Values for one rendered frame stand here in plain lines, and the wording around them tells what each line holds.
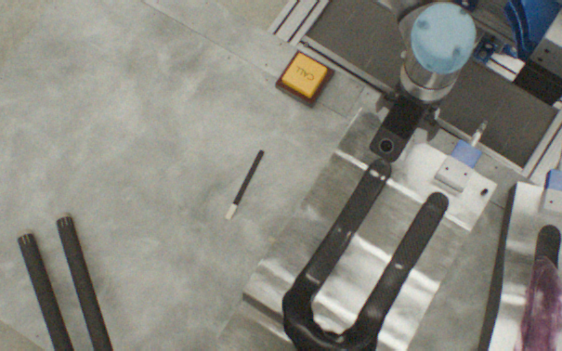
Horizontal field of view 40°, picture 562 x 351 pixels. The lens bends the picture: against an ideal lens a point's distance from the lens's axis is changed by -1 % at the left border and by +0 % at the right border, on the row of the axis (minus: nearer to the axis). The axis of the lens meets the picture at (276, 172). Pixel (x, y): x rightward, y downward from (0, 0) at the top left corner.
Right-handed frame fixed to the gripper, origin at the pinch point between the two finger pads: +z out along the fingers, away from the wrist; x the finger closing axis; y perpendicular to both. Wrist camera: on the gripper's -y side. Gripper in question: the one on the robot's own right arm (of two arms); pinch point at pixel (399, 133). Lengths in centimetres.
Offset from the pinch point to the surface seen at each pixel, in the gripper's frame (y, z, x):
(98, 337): -53, 5, 24
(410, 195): -7.0, 4.6, -6.6
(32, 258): -49, 10, 42
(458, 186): -2.2, 2.1, -12.5
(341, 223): -16.8, 5.5, 0.7
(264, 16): 43, 94, 57
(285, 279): -30.2, -0.1, 3.2
